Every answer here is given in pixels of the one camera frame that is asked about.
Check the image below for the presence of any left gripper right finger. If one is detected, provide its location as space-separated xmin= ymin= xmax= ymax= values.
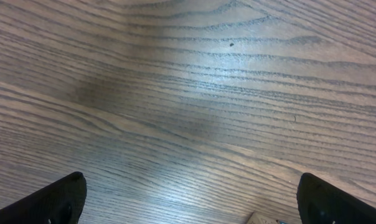
xmin=296 ymin=172 xmax=376 ymax=224

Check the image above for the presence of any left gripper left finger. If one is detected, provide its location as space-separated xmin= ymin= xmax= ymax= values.
xmin=0 ymin=172 xmax=87 ymax=224

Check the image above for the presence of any blue edged wooden block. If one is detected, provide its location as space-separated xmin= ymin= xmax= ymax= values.
xmin=246 ymin=212 xmax=287 ymax=224

